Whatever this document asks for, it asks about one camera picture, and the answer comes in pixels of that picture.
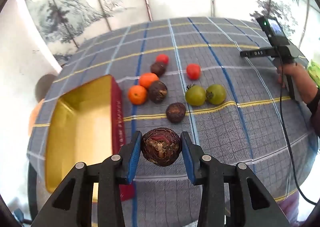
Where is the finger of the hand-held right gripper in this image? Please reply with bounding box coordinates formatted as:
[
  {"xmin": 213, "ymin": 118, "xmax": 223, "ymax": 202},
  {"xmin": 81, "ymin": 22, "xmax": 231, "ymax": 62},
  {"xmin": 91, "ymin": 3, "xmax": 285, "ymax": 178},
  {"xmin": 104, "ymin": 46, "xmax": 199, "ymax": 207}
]
[{"xmin": 240, "ymin": 50, "xmax": 273, "ymax": 58}]

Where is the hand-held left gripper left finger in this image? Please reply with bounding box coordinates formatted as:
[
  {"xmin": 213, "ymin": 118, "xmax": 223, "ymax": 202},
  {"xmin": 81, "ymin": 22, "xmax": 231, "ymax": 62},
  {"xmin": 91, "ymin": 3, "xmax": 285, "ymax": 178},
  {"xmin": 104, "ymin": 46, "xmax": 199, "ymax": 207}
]
[{"xmin": 30, "ymin": 130, "xmax": 143, "ymax": 227}]

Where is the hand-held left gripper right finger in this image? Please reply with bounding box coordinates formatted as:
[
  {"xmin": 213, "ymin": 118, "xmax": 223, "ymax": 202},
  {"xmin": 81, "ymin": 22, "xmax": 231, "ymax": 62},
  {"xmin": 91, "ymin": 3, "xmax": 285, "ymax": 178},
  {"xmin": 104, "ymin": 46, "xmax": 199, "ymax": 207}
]
[{"xmin": 180, "ymin": 131, "xmax": 292, "ymax": 227}]

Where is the large dark purple passion fruit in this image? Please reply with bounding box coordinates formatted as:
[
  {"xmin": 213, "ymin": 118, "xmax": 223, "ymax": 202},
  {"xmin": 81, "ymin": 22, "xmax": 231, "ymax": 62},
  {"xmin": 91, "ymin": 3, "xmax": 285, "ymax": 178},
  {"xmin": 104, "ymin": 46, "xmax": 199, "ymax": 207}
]
[{"xmin": 141, "ymin": 127, "xmax": 182, "ymax": 167}]

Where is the green persimmon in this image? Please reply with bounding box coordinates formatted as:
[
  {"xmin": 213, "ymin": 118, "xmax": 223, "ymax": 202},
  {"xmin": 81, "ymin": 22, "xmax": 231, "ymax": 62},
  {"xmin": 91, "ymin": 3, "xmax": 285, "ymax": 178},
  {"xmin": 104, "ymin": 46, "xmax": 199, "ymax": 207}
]
[
  {"xmin": 206, "ymin": 84, "xmax": 227, "ymax": 105},
  {"xmin": 185, "ymin": 84, "xmax": 207, "ymax": 106}
]

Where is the red gift box gold inside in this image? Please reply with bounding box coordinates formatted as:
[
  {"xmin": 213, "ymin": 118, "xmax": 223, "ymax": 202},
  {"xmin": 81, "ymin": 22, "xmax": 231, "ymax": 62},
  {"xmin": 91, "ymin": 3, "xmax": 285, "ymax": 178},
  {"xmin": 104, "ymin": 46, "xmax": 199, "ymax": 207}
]
[{"xmin": 44, "ymin": 74, "xmax": 136, "ymax": 202}]

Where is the orange mandarin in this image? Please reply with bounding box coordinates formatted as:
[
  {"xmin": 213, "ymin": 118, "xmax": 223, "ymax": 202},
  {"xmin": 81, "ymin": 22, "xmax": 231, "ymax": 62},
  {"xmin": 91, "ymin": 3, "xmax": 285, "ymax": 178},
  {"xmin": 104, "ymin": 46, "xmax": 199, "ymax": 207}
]
[
  {"xmin": 139, "ymin": 73, "xmax": 159, "ymax": 89},
  {"xmin": 128, "ymin": 85, "xmax": 148, "ymax": 105}
]

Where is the person's right forearm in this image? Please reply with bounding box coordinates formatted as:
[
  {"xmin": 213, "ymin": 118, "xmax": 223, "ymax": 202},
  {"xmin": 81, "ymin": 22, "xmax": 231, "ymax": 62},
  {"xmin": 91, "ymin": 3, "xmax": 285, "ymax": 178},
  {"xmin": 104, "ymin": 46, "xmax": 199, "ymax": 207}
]
[{"xmin": 299, "ymin": 59, "xmax": 320, "ymax": 118}]

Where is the person's right hand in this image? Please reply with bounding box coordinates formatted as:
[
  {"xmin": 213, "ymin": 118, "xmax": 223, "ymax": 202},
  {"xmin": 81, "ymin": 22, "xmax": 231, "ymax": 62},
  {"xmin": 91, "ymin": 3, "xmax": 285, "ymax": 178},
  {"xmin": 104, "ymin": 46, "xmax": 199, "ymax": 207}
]
[{"xmin": 276, "ymin": 63, "xmax": 311, "ymax": 101}]

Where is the grey checkered tablecloth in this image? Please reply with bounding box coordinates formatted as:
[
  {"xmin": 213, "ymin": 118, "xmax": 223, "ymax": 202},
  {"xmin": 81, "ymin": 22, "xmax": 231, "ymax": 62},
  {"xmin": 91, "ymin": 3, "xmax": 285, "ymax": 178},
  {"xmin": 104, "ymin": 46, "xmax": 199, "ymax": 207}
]
[{"xmin": 26, "ymin": 17, "xmax": 319, "ymax": 227}]

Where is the orange round object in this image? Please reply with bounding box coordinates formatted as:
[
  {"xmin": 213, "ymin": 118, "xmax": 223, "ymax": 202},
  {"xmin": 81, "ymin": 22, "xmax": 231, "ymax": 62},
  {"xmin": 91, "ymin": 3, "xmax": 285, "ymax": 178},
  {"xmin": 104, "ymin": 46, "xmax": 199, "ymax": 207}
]
[{"xmin": 28, "ymin": 98, "xmax": 45, "ymax": 137}]

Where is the brown round object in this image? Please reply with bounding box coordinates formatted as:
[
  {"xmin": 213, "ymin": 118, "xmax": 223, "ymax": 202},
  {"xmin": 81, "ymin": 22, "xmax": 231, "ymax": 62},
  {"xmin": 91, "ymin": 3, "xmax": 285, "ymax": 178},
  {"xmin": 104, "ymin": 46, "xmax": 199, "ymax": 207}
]
[{"xmin": 35, "ymin": 74, "xmax": 58, "ymax": 101}]

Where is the black cable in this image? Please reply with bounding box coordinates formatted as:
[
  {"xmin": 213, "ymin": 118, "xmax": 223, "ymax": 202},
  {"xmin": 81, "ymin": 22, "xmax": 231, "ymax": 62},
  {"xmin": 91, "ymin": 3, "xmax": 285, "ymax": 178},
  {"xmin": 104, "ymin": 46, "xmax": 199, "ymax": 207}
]
[{"xmin": 278, "ymin": 67, "xmax": 318, "ymax": 205}]

